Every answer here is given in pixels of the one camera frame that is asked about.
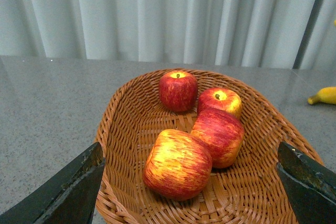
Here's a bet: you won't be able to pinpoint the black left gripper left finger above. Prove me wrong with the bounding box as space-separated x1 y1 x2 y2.
1 142 105 223

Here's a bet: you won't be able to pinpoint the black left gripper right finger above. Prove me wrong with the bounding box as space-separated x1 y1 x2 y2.
277 142 335 223

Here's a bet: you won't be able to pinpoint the brown wicker basket left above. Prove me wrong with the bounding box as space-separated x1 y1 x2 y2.
96 70 321 223

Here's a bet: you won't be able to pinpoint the yellow banana left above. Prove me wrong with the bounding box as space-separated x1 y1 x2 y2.
307 87 336 105

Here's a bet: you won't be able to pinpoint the red apple lying sideways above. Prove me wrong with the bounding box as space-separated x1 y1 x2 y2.
191 108 244 168

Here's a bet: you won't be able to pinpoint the red apple with yellow side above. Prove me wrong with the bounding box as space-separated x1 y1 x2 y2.
197 87 243 119

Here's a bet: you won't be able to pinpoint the small red apple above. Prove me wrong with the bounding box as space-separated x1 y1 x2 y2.
159 70 198 112

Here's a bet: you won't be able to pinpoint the pale pleated curtain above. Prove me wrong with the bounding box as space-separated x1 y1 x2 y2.
1 0 335 69

